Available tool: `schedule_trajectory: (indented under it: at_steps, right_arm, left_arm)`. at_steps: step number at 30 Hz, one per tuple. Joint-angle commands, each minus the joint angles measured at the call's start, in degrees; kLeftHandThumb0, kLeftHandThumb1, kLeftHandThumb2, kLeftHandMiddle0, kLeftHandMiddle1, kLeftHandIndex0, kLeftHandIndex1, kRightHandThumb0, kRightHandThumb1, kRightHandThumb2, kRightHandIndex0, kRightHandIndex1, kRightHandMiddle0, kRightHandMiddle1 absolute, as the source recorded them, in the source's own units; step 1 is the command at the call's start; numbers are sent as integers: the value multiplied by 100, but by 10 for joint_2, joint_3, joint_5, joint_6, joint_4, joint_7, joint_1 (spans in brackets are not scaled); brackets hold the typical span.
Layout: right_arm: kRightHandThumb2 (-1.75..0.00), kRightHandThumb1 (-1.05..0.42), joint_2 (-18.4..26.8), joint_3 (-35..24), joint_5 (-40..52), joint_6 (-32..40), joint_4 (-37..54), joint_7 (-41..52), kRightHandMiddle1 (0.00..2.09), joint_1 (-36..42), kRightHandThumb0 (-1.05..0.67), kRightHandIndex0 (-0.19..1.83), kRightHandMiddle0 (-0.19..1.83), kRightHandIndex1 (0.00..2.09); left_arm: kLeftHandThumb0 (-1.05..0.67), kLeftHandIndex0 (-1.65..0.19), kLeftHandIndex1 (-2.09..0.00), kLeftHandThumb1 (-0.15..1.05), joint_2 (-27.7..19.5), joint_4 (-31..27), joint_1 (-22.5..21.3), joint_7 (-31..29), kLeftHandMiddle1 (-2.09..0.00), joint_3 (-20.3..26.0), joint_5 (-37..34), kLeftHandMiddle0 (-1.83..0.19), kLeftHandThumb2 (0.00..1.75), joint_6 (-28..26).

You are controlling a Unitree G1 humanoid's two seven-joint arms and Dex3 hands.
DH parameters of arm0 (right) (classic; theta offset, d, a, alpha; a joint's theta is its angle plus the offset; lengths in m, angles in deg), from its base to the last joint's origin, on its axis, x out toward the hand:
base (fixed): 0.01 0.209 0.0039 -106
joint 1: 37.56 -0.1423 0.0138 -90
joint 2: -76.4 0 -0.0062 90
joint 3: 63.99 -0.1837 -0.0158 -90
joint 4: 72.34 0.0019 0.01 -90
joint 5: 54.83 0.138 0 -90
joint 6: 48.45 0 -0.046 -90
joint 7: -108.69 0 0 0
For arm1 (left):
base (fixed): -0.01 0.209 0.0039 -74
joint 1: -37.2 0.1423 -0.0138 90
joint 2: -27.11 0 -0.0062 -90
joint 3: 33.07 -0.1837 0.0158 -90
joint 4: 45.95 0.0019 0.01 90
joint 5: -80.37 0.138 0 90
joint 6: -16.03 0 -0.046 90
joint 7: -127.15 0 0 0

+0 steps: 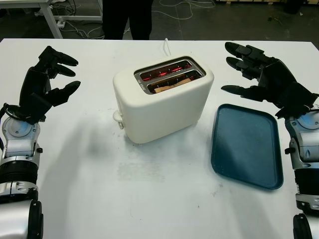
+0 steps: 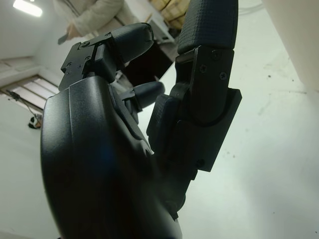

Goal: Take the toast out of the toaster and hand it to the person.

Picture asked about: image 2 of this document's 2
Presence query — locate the person's bare hand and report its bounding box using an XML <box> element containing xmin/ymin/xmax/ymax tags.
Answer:
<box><xmin>66</xmin><ymin>21</ymin><xmax>78</xmax><ymax>38</ymax></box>

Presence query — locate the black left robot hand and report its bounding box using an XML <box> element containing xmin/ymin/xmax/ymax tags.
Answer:
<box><xmin>39</xmin><ymin>0</ymin><xmax>244</xmax><ymax>239</ymax></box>

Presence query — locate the dark handheld phone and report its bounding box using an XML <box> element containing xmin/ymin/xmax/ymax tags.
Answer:
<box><xmin>57</xmin><ymin>33</ymin><xmax>69</xmax><ymax>46</ymax></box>

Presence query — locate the cream white two-slot toaster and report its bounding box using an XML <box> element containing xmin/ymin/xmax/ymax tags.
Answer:
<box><xmin>261</xmin><ymin>0</ymin><xmax>319</xmax><ymax>94</ymax></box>

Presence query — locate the bright ceiling light panel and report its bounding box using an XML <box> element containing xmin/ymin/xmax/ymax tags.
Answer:
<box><xmin>12</xmin><ymin>0</ymin><xmax>43</xmax><ymax>10</ymax></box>

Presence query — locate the white metal-frame desk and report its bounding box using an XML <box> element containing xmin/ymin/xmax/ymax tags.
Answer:
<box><xmin>147</xmin><ymin>14</ymin><xmax>176</xmax><ymax>47</ymax></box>

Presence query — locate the white toaster power cord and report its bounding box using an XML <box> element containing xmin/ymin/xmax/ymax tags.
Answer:
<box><xmin>238</xmin><ymin>0</ymin><xmax>265</xmax><ymax>12</ymax></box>

